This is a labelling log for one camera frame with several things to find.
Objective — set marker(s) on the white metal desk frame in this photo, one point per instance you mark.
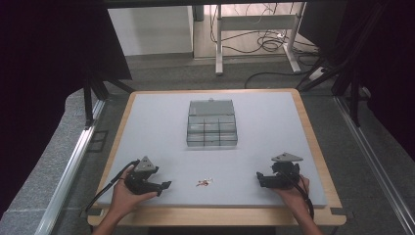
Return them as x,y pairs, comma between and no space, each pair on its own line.
257,22

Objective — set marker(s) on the aluminium rail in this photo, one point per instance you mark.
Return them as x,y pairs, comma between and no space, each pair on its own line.
70,176
375,163

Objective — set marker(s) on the grey foam mat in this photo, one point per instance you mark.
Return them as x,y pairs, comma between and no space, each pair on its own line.
254,137

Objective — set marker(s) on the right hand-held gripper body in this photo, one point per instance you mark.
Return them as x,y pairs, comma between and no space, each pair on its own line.
284,173

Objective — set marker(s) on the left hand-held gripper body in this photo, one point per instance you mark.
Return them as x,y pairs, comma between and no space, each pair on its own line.
140,178

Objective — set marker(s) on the white cabinet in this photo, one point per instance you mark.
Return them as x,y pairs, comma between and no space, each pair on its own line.
150,31

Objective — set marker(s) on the dark curtain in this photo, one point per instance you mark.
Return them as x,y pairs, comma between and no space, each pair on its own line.
49,65
388,58

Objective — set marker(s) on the person's left hand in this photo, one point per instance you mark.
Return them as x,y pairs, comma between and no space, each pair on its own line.
125,197

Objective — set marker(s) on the wooden table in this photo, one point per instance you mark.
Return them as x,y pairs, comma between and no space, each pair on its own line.
212,216

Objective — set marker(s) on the black tripod stand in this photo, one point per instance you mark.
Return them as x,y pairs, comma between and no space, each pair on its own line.
345,75
94,91

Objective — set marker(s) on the small red and white pieces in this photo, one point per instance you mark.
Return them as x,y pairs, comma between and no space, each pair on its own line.
204,182

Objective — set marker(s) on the person's right hand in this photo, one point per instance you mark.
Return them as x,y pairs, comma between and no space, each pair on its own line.
293,194

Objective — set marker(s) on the white power strip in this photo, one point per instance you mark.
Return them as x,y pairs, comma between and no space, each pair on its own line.
316,73

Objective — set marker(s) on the clear plastic compartment box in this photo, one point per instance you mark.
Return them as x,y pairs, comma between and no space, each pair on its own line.
212,125

